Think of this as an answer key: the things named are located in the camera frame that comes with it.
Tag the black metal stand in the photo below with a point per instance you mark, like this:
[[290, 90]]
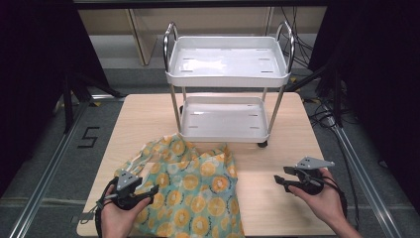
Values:
[[336, 95], [68, 105]]

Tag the white two-tier cart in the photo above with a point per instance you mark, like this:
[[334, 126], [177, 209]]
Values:
[[228, 62]]

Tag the person's left hand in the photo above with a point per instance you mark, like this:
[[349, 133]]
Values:
[[120, 219]]

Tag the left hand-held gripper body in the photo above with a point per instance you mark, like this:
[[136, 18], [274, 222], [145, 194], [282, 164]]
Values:
[[127, 185]]

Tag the person's right hand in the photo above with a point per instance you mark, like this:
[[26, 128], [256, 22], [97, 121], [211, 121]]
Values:
[[322, 206]]

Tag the metal floor rail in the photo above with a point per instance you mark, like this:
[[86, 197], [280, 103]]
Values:
[[363, 178], [49, 172]]

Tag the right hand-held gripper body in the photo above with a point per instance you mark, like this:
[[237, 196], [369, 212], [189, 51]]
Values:
[[308, 183]]

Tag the orange-slice print fabric bag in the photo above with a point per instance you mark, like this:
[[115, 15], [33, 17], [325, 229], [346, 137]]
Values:
[[198, 185]]

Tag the black curtain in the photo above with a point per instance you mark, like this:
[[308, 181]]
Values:
[[379, 82], [33, 82]]

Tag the beige wooden desk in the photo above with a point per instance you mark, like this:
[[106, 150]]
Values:
[[204, 20]]

